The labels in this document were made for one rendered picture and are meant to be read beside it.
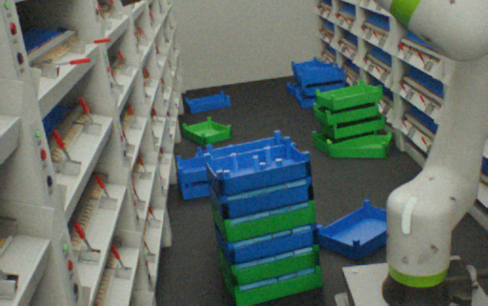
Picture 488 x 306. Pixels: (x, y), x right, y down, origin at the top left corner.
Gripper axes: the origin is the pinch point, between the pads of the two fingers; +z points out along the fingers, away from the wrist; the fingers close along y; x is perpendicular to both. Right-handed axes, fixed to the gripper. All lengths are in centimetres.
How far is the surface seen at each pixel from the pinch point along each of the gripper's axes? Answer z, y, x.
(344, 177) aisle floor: -46, 134, -115
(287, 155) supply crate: -22, 59, -68
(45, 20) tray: 25.4, 16.7, 1.0
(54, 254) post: 19, -53, -31
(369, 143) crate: -69, 175, -118
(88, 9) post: 14.6, 17.1, 0.1
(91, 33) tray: 16.1, 16.8, -5.7
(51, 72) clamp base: 16.1, -26.5, -7.4
